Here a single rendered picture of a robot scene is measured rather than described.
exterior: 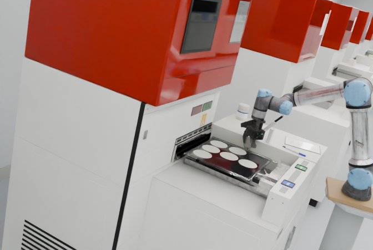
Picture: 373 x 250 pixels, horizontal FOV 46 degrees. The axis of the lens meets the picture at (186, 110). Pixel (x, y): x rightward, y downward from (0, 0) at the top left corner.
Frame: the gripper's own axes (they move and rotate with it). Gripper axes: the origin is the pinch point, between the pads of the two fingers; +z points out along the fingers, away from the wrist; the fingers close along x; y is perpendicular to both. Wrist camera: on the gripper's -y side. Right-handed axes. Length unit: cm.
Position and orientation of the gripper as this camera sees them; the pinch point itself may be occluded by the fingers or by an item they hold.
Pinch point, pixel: (246, 148)
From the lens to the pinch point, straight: 248.3
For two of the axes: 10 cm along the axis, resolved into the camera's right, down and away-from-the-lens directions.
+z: -2.2, 9.3, 2.9
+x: 8.8, 0.6, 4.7
